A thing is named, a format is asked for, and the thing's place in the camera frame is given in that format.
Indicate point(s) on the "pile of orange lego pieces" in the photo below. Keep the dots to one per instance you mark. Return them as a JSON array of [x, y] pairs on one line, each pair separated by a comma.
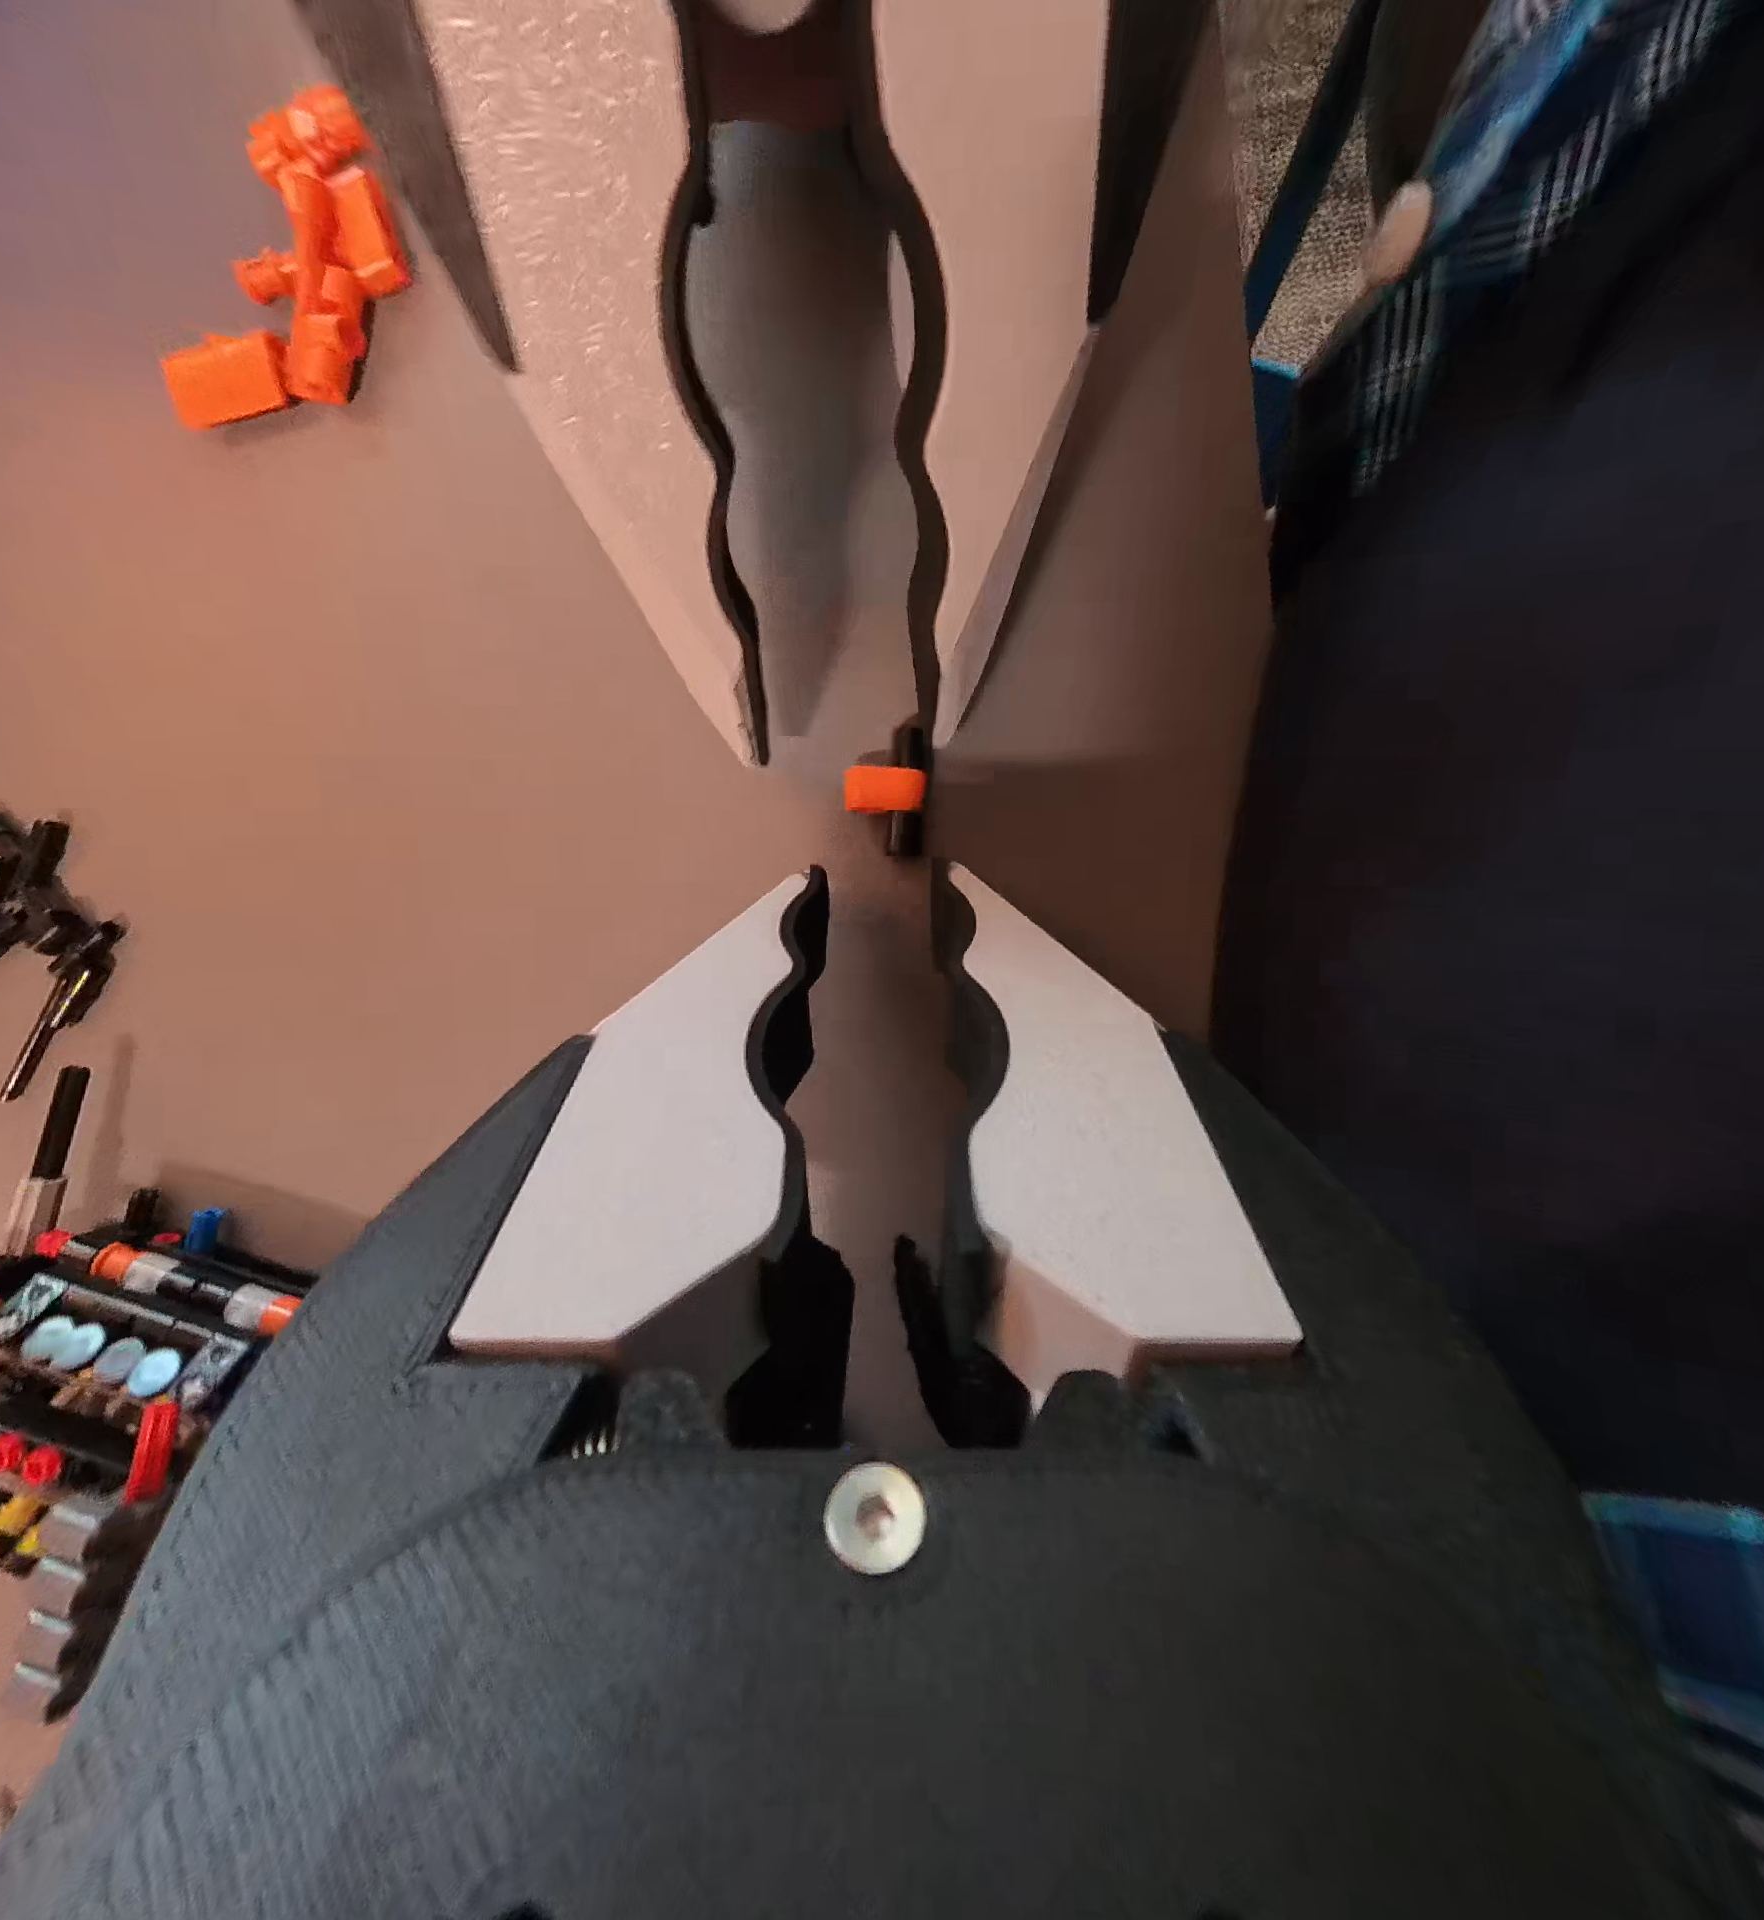
[[313, 255]]

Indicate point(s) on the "multicoloured lego model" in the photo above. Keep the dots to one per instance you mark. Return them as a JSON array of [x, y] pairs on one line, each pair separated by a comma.
[[102, 1349]]

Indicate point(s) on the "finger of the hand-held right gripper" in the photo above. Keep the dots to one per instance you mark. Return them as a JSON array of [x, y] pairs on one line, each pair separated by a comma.
[[583, 270], [1017, 224]]

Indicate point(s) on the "dark trousers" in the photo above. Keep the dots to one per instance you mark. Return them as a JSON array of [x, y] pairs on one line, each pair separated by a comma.
[[1543, 899]]

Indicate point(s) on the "black grey lego rod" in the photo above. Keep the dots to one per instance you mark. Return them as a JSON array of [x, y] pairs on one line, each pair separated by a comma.
[[56, 1139]]

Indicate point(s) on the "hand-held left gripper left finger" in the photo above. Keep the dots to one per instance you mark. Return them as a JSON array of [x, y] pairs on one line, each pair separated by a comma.
[[641, 1171]]

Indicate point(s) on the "small orange lego piece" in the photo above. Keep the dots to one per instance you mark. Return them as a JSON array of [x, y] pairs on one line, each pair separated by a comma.
[[882, 786]]

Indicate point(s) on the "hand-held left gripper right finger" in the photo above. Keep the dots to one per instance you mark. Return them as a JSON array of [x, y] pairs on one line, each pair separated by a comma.
[[1108, 1184]]

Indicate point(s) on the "blue plaid shirt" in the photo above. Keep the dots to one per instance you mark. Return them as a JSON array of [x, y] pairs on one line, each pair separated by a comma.
[[1543, 150]]

